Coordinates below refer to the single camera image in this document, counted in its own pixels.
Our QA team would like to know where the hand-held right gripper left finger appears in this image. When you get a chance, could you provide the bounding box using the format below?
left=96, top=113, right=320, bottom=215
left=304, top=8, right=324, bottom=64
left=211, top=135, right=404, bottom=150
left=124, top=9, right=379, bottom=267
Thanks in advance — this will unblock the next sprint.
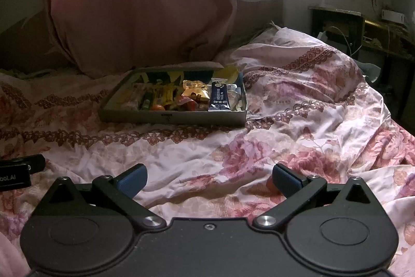
left=32, top=163, right=167, bottom=229

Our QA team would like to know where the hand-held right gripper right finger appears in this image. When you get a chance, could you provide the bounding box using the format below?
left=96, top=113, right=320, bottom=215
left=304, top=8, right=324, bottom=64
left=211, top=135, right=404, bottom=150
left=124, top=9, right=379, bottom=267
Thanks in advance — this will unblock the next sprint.
left=253, top=163, right=380, bottom=229

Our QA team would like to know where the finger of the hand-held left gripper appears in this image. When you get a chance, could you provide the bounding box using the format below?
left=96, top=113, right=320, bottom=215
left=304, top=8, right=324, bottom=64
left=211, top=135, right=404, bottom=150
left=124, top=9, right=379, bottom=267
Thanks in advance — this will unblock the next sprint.
left=0, top=154, right=46, bottom=174

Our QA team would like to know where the grey tin box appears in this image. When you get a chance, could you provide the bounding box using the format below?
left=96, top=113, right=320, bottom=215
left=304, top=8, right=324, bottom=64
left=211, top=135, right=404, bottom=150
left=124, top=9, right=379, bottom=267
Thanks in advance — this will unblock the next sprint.
left=98, top=61, right=248, bottom=127

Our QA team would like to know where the green marker pen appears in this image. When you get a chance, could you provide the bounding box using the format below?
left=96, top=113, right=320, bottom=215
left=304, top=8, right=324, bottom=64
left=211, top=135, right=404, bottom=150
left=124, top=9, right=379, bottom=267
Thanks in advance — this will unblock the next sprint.
left=140, top=92, right=153, bottom=111

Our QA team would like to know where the pale pink snack packet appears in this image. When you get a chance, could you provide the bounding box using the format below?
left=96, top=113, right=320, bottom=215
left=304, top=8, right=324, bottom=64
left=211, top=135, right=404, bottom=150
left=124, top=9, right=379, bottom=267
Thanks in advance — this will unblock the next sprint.
left=121, top=84, right=145, bottom=110

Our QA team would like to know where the yellow snack packet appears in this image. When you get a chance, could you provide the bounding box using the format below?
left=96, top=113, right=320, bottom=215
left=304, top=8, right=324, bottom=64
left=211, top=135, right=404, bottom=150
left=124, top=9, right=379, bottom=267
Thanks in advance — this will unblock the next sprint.
left=154, top=84, right=177, bottom=109

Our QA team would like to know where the clear plastic snack packet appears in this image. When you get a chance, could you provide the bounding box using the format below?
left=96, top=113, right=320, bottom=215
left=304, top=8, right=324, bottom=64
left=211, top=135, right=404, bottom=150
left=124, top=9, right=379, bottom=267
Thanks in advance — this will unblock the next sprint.
left=227, top=84, right=242, bottom=110

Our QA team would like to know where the blue stick snack packet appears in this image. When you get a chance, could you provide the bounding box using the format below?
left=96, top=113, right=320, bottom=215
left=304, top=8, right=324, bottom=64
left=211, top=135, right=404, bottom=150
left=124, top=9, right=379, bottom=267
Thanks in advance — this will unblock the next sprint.
left=207, top=78, right=231, bottom=112

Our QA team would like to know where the gold snack packet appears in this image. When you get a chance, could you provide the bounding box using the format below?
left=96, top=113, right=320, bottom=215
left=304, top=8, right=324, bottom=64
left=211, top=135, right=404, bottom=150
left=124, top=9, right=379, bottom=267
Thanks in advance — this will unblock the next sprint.
left=182, top=80, right=211, bottom=102

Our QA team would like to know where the pink floral blanket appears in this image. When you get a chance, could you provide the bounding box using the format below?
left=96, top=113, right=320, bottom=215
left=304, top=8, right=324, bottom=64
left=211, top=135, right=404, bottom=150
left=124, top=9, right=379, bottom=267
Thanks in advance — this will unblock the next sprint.
left=0, top=25, right=415, bottom=277

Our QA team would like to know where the red snack packet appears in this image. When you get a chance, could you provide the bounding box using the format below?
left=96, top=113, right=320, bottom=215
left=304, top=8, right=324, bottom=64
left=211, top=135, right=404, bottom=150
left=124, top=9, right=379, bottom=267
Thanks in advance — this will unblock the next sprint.
left=175, top=95, right=198, bottom=111

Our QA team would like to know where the dark wooden desk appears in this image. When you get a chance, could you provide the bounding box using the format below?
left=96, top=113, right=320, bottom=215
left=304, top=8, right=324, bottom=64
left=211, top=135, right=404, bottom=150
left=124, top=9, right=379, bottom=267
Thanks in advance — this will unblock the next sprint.
left=308, top=6, right=415, bottom=122

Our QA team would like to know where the brown wooden headboard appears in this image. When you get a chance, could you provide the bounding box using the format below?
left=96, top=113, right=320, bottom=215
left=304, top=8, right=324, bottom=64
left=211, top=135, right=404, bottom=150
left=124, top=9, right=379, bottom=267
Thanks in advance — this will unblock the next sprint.
left=0, top=0, right=283, bottom=76

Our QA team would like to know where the large pink pillow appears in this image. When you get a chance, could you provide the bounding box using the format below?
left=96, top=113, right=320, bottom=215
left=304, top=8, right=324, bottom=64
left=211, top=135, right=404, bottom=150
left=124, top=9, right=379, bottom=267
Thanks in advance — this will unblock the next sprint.
left=44, top=0, right=238, bottom=79

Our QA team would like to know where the white box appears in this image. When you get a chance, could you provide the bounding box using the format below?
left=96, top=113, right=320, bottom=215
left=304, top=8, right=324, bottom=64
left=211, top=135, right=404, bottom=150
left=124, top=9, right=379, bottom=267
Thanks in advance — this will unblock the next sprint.
left=381, top=9, right=408, bottom=25

